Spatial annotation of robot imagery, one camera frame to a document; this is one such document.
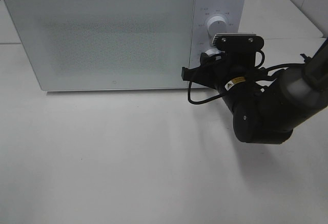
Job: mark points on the white microwave oven body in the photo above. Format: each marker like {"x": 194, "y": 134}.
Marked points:
{"x": 217, "y": 1}

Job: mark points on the white timer knob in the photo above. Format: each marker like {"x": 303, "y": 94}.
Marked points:
{"x": 212, "y": 51}

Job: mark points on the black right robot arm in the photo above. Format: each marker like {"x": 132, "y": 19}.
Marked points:
{"x": 266, "y": 103}

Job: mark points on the white microwave door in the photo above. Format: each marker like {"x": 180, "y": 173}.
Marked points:
{"x": 79, "y": 45}

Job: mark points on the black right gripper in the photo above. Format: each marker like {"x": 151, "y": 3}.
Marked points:
{"x": 218, "y": 69}

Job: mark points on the white upper power knob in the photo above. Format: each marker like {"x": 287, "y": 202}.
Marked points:
{"x": 216, "y": 24}

